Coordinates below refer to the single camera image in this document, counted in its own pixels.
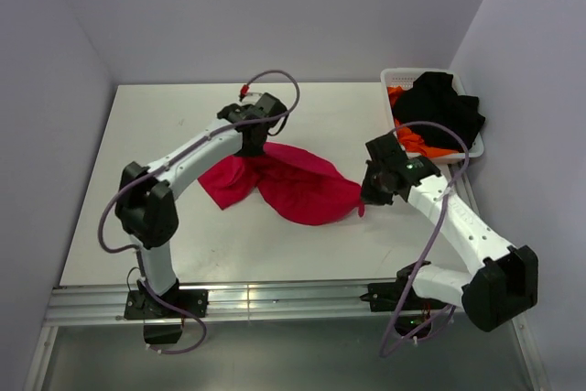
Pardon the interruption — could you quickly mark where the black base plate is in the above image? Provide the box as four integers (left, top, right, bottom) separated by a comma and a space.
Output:
360, 281, 447, 312
124, 289, 209, 320

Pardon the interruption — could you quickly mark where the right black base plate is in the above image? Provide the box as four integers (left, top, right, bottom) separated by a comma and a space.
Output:
360, 281, 447, 312

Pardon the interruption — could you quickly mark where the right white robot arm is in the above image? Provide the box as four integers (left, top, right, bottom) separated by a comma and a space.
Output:
361, 134, 538, 332

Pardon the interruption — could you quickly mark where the orange t shirt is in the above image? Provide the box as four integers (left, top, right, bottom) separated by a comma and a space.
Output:
386, 86, 458, 158

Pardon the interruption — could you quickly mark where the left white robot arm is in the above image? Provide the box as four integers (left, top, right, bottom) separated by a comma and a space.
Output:
114, 94, 288, 317

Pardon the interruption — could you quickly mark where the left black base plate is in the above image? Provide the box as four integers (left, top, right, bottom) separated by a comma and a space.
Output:
124, 289, 209, 320

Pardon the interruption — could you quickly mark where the red t shirt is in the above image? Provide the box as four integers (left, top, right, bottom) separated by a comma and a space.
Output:
198, 143, 365, 226

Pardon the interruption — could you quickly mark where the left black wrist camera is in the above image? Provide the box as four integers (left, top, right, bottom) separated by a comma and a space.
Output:
250, 92, 288, 125

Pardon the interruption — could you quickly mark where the aluminium rail frame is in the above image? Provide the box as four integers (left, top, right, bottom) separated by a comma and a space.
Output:
22, 166, 550, 391

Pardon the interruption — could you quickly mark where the white plastic basket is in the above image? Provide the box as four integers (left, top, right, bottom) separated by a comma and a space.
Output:
380, 68, 486, 163

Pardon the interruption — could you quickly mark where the black t shirt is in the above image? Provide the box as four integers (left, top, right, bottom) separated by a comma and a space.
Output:
391, 71, 485, 153

